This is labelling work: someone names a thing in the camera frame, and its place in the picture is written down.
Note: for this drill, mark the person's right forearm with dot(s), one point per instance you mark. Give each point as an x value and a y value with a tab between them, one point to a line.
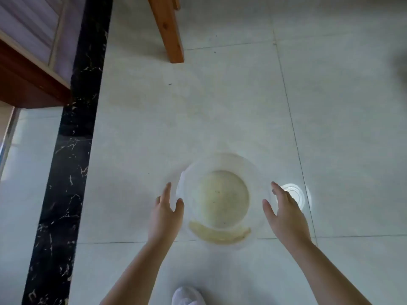
327	276

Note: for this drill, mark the person's right hand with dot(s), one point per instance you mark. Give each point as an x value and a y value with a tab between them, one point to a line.
289	222

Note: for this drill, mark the person's left forearm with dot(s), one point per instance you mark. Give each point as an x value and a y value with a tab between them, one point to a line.
140	276

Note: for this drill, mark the person's white shoe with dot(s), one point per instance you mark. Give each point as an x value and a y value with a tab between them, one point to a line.
187	296

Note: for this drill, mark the person's left hand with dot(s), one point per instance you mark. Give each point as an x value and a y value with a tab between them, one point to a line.
163	219

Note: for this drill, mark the translucent plastic bucket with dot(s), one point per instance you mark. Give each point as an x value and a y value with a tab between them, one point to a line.
222	200

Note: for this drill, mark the wood and purple cabinet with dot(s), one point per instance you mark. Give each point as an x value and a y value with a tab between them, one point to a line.
25	76

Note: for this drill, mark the brown floral table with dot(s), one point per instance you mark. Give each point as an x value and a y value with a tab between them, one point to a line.
167	31

